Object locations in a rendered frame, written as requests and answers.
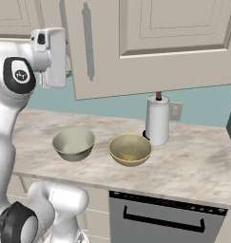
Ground black dishwasher handle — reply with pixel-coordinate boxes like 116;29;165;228
122;205;206;234

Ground beige wall cabinet door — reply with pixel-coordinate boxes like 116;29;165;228
0;0;64;40
63;0;231;102

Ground beige base cabinet drawers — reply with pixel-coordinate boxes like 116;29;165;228
6;173;111;243

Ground grey-green bowl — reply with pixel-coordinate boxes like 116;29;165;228
51;126;97;162

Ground yellow-rimmed olive bowl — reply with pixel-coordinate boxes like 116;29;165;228
107;133;154;168

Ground grey cabinet door handle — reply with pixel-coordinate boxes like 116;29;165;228
58;0;71;59
81;2;96;82

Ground grey dishwasher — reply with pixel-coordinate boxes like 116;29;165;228
108;190;229;243

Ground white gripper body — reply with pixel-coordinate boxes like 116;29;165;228
43;27;68;89

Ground white wall socket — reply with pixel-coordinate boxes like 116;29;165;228
168;102;184;122

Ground beige base cabinet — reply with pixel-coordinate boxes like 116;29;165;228
214;208;231;243

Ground white paper towel roll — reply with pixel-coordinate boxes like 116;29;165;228
144;95;171;147

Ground black paper towel holder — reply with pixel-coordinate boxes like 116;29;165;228
142;91;164;140

